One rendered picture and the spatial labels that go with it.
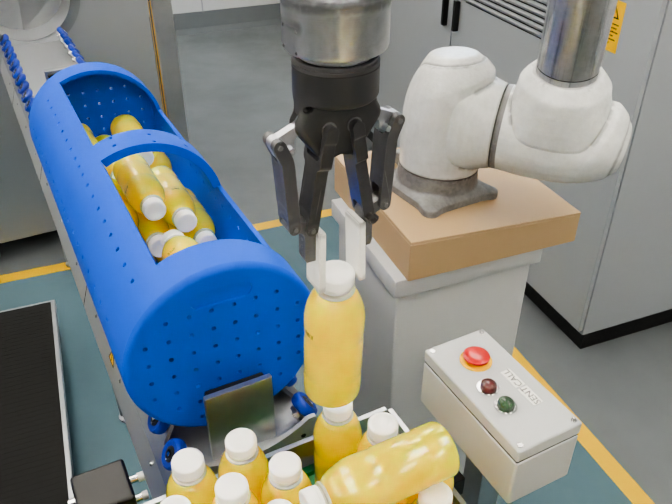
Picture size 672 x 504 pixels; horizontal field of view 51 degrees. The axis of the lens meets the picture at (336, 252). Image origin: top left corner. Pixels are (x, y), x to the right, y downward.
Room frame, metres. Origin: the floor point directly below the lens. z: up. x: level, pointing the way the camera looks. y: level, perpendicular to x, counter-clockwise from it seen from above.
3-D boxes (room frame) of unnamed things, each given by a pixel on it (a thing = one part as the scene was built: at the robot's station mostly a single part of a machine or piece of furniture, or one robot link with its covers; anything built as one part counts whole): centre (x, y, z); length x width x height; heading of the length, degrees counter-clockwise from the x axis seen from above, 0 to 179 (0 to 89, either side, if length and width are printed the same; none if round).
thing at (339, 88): (0.58, 0.00, 1.52); 0.08 x 0.07 x 0.09; 118
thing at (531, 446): (0.66, -0.21, 1.05); 0.20 x 0.10 x 0.10; 28
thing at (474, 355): (0.70, -0.19, 1.11); 0.04 x 0.04 x 0.01
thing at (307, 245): (0.56, 0.04, 1.39); 0.03 x 0.01 x 0.05; 118
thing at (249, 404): (0.70, 0.14, 0.99); 0.10 x 0.02 x 0.12; 118
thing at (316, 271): (0.57, 0.02, 1.36); 0.03 x 0.01 x 0.07; 28
